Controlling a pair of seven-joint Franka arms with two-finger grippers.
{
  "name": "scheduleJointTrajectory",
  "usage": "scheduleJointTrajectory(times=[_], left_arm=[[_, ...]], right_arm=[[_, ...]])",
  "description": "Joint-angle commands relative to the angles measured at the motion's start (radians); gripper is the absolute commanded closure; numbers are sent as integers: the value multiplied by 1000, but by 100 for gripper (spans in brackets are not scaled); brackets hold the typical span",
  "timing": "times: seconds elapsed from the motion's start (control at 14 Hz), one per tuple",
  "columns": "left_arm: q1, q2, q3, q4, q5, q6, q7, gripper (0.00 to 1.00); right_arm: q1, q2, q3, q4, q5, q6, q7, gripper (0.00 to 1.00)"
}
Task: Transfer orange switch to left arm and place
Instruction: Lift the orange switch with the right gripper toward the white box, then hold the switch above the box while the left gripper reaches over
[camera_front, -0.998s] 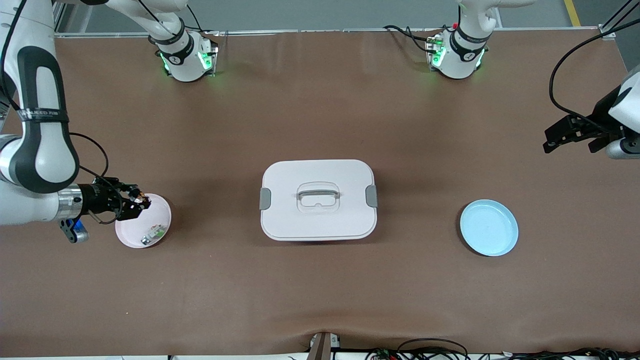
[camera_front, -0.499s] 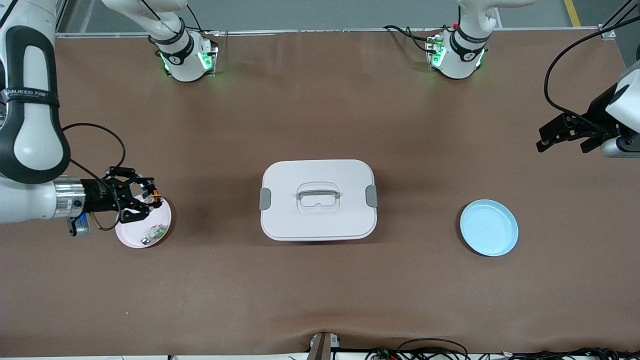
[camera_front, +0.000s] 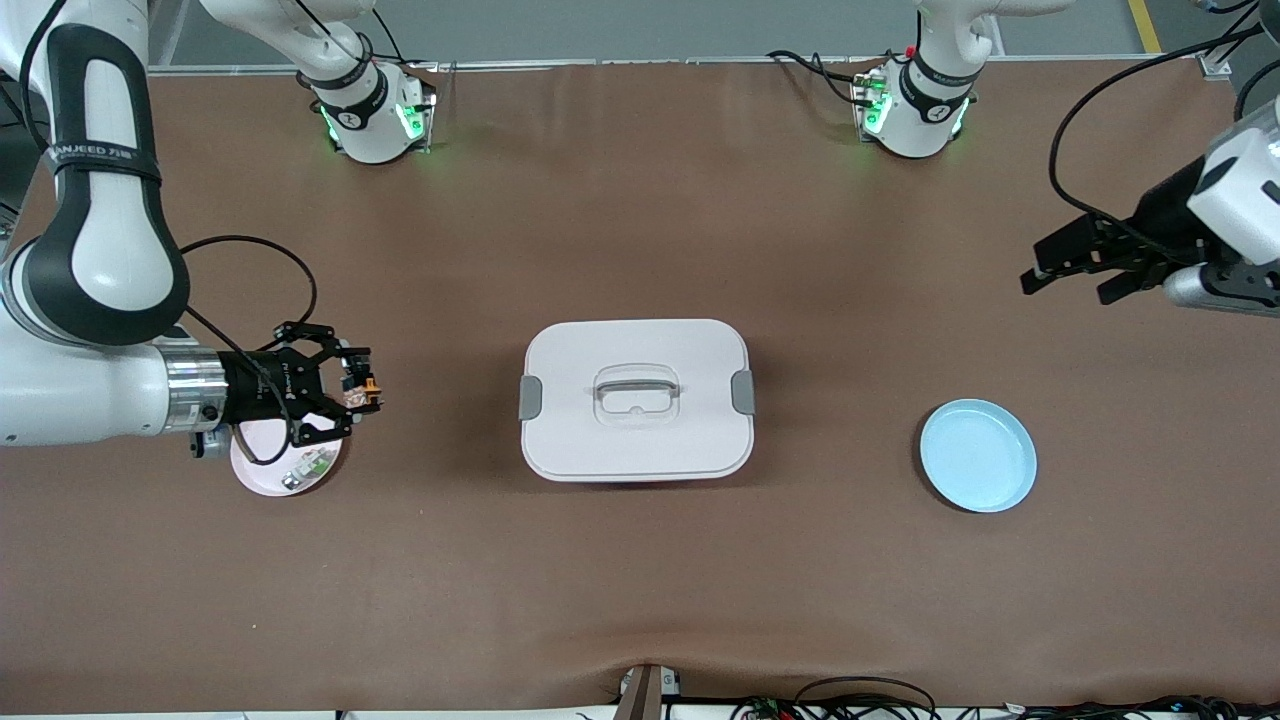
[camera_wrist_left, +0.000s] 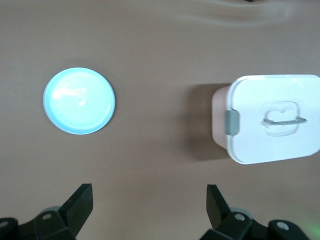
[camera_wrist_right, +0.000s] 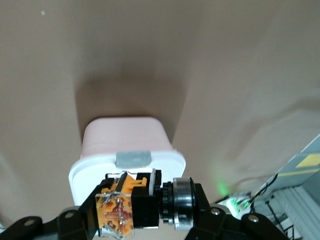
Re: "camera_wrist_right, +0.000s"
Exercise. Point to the orange push-button switch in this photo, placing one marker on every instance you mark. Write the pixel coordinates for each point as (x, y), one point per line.
(145, 205)

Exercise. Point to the white lidded storage box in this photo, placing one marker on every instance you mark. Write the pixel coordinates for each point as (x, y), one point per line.
(125, 135)

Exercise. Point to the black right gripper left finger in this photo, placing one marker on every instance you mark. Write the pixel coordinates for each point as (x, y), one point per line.
(70, 225)

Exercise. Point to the brown table mat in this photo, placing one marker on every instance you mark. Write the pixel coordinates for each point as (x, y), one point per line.
(75, 50)

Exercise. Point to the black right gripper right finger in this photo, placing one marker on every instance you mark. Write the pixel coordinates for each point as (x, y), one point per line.
(215, 225)

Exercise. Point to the aluminium table edge rail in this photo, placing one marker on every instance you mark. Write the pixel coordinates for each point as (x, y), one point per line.
(300, 207)

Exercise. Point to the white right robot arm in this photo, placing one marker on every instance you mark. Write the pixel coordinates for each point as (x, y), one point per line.
(237, 207)

